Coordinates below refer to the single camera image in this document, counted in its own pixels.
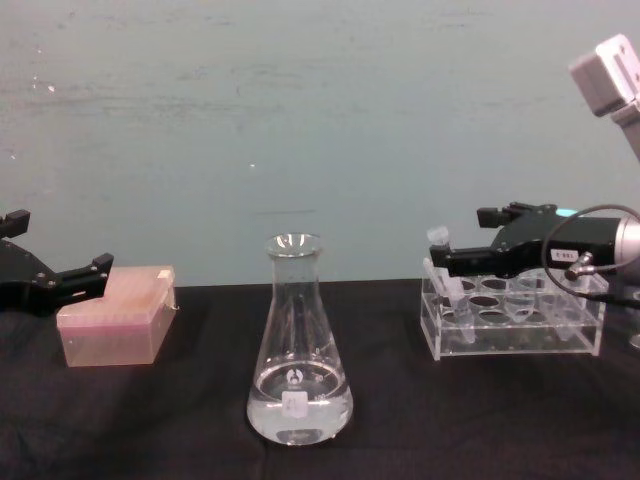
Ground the clear conical plastic tube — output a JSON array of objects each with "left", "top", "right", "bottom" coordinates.
[{"left": 503, "top": 287, "right": 535, "bottom": 324}]

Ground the thin dark gripper cable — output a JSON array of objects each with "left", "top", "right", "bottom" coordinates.
[{"left": 541, "top": 203, "right": 640, "bottom": 302}]

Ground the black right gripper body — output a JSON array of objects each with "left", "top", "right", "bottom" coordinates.
[{"left": 491, "top": 203, "right": 622, "bottom": 279}]

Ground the pink pipette tip box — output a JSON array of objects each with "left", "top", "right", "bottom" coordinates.
[{"left": 56, "top": 264, "right": 178, "bottom": 369}]

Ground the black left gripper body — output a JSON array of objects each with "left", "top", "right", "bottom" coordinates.
[{"left": 0, "top": 238, "right": 60, "bottom": 318}]

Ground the black table cloth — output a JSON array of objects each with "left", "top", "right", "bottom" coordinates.
[{"left": 0, "top": 279, "right": 640, "bottom": 480}]

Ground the clear glass conical flask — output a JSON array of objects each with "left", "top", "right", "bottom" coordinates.
[{"left": 246, "top": 233, "right": 354, "bottom": 447}]

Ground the clear acrylic tube rack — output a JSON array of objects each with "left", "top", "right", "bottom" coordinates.
[{"left": 419, "top": 257, "right": 609, "bottom": 362}]

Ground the clear capped plastic tube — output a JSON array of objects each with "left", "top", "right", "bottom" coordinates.
[{"left": 426, "top": 225, "right": 476, "bottom": 344}]

